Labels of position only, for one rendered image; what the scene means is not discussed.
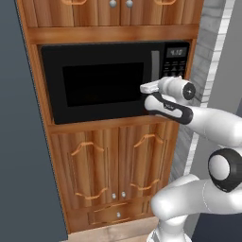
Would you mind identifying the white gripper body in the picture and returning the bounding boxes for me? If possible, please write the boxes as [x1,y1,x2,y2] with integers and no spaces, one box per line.
[139,80,163,95]

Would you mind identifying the black microwave oven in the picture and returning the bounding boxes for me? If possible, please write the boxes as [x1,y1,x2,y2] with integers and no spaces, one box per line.
[40,41,191,126]

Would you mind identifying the black microwave door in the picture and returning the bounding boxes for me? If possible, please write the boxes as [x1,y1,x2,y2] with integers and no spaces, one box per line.
[40,42,166,126]

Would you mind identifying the wooden cupboard door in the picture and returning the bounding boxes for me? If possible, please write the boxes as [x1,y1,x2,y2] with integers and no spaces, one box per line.
[117,120,177,203]
[31,0,121,28]
[119,0,204,27]
[49,127,120,212]

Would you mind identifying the wooden drawer front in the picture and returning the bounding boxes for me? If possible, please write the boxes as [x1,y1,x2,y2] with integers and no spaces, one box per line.
[65,197,156,233]

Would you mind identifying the grey microwave door handle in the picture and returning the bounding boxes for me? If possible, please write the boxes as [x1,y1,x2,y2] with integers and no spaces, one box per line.
[150,50,162,83]

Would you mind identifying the wooden cupboard frame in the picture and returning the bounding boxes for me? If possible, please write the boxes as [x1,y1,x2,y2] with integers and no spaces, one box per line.
[15,0,206,234]

